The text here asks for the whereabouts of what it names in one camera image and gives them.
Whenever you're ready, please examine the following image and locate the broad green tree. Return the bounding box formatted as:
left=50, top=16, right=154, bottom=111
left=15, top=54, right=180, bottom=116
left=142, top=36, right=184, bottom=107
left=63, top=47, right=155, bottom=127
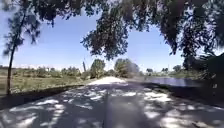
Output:
left=113, top=58, right=141, bottom=79

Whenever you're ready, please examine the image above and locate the round green tree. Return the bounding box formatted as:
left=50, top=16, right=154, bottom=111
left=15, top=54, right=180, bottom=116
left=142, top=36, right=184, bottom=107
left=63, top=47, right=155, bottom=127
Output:
left=89, top=58, right=107, bottom=80

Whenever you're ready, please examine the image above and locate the grey paved path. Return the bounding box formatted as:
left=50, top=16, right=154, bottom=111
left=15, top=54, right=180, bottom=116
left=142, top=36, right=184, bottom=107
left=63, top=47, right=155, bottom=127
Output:
left=0, top=76, right=224, bottom=128

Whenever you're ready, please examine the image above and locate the water pond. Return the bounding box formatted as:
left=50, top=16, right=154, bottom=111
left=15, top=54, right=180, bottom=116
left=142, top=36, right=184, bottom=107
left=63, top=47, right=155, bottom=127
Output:
left=141, top=76, right=203, bottom=88

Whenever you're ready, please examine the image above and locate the row of green bushes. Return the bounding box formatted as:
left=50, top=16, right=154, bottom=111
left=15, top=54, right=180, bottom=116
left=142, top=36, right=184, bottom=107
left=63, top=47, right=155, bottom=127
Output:
left=13, top=66, right=83, bottom=79

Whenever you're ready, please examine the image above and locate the large overhanging tree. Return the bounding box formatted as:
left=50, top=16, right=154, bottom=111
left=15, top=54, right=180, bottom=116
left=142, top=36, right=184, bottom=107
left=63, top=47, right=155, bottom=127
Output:
left=33, top=0, right=224, bottom=73

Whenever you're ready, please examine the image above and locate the dry grass field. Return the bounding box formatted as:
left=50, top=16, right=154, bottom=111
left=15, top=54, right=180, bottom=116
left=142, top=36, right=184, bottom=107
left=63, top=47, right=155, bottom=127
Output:
left=0, top=68, right=92, bottom=96

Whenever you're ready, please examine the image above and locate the dark hedge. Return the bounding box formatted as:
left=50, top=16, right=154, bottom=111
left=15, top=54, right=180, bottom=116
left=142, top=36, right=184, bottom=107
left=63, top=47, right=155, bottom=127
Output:
left=146, top=53, right=224, bottom=108

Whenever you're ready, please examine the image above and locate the thin-trunked tree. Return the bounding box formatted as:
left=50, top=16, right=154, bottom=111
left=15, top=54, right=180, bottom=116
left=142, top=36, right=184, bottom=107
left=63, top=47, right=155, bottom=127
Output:
left=0, top=0, right=43, bottom=96

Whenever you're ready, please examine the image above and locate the low stone kerb wall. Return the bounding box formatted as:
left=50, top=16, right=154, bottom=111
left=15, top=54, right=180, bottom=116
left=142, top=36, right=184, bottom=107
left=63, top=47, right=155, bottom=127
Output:
left=0, top=84, right=86, bottom=111

